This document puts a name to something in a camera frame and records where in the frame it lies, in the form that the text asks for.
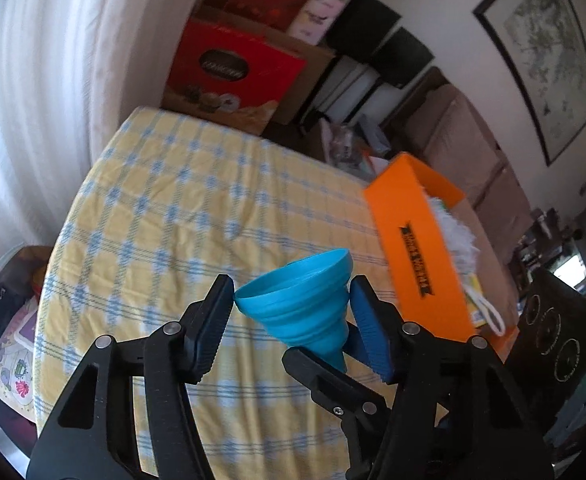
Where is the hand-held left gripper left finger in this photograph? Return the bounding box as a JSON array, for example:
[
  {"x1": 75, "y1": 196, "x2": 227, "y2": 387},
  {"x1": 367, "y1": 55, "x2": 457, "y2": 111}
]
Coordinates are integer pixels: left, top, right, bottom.
[{"x1": 25, "y1": 274, "x2": 236, "y2": 480}]

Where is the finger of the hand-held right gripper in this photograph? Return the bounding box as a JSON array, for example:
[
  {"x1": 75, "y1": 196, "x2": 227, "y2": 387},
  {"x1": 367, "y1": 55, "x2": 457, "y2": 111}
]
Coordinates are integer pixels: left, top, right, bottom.
[{"x1": 282, "y1": 347, "x2": 390, "y2": 480}]

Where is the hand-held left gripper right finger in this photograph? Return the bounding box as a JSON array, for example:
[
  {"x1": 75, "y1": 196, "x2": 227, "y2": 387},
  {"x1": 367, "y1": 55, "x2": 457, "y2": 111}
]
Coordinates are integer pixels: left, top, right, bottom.
[{"x1": 349, "y1": 275, "x2": 548, "y2": 480}]

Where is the blue collapsible funnel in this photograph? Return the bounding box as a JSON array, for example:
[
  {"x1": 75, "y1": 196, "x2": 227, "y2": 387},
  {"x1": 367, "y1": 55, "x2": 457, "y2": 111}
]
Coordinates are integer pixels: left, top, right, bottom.
[{"x1": 234, "y1": 247, "x2": 354, "y2": 373}]

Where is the orange cardboard box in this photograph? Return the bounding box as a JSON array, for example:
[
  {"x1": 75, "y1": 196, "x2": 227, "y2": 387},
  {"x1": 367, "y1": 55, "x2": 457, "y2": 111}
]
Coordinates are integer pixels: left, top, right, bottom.
[{"x1": 362, "y1": 154, "x2": 521, "y2": 356}]

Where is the white fluffy duster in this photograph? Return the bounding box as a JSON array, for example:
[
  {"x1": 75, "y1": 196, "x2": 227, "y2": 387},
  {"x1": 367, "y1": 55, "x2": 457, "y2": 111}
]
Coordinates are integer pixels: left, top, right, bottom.
[{"x1": 425, "y1": 195, "x2": 508, "y2": 335}]

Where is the yellow blue checkered tablecloth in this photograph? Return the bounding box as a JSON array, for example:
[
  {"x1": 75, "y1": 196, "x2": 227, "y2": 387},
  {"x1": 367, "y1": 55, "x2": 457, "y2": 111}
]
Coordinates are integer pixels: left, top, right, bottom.
[{"x1": 35, "y1": 105, "x2": 454, "y2": 480}]

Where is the large beige sofa cushion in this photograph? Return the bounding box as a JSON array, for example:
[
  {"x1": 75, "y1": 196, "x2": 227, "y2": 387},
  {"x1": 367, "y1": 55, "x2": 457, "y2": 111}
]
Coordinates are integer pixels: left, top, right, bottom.
[{"x1": 423, "y1": 92, "x2": 501, "y2": 181}]

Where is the brown sofa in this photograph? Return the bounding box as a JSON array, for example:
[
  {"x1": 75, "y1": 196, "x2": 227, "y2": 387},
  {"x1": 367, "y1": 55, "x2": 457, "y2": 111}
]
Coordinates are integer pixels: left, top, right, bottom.
[{"x1": 380, "y1": 67, "x2": 534, "y2": 261}]

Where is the red Collection gift box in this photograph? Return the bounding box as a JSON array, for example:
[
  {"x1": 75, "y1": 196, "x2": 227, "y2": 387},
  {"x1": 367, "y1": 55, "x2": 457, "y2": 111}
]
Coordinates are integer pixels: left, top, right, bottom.
[{"x1": 162, "y1": 17, "x2": 308, "y2": 136}]

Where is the black speaker on stand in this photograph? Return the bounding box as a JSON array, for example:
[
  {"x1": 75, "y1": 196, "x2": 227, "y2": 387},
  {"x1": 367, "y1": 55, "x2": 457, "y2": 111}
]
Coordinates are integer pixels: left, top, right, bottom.
[
  {"x1": 370, "y1": 27, "x2": 434, "y2": 90},
  {"x1": 325, "y1": 0, "x2": 402, "y2": 63}
]

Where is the white sheer curtain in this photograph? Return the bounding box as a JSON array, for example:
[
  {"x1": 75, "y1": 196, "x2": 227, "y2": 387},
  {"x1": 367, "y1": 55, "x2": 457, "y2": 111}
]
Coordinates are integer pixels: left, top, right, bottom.
[{"x1": 0, "y1": 0, "x2": 214, "y2": 286}]

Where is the pink white box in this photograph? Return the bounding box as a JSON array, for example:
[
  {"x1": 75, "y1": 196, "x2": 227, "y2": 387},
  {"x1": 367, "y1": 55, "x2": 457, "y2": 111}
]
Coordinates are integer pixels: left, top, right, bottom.
[{"x1": 289, "y1": 0, "x2": 346, "y2": 43}]

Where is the framed wall painting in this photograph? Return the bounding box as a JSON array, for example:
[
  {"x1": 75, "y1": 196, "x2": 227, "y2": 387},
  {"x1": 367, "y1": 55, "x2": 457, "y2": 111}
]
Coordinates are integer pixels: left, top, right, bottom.
[{"x1": 473, "y1": 0, "x2": 586, "y2": 167}]

